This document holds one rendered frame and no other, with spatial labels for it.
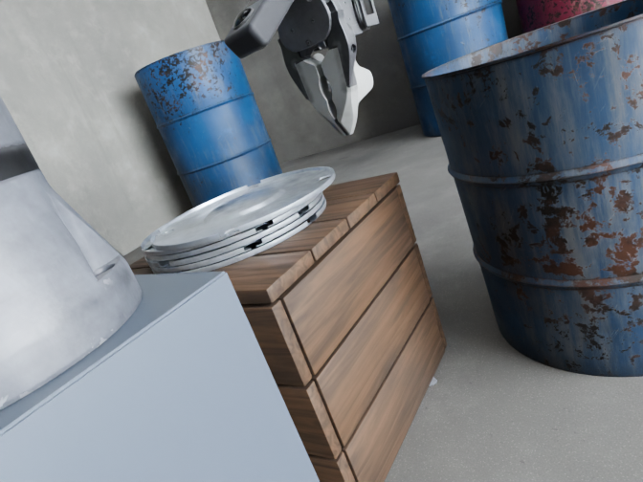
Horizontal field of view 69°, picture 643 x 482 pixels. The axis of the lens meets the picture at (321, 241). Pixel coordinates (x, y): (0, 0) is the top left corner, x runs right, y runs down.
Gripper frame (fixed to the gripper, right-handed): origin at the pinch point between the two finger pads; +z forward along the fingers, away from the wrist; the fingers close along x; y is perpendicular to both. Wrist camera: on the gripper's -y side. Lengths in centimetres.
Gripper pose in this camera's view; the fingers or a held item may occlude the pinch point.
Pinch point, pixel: (341, 125)
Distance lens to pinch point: 53.2
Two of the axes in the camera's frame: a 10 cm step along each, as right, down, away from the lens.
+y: 6.2, -4.5, 6.4
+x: -7.1, 0.2, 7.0
